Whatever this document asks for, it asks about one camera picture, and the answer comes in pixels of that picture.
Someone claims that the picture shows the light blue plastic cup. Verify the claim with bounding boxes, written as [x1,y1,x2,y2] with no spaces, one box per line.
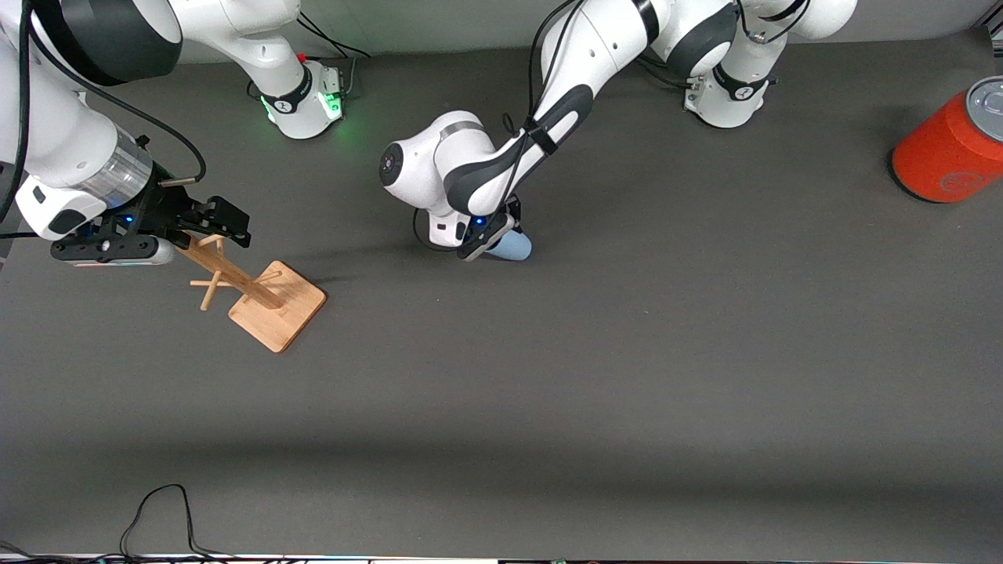
[486,229,533,262]

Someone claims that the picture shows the wooden cup rack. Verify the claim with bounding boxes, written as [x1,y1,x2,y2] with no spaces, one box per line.
[176,233,327,353]

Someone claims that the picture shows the orange can with grey lid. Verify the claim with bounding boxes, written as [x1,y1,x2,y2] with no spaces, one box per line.
[891,76,1003,204]

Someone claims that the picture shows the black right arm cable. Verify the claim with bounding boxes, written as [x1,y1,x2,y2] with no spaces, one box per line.
[0,0,208,240]

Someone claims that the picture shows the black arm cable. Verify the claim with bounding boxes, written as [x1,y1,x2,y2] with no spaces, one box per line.
[0,0,208,240]
[411,0,596,253]

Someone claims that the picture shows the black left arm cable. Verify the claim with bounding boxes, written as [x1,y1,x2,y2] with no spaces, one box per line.
[411,0,596,253]

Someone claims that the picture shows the black right arm base cables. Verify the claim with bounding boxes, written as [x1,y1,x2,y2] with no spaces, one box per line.
[298,11,371,99]

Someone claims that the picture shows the black arm base cables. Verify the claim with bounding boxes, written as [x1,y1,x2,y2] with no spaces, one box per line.
[639,55,698,91]
[298,11,371,99]

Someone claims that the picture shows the black left arm base cables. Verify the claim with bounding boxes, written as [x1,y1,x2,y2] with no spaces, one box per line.
[639,55,698,91]

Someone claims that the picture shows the black cable on table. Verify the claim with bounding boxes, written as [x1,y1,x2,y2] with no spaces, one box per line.
[0,483,236,562]

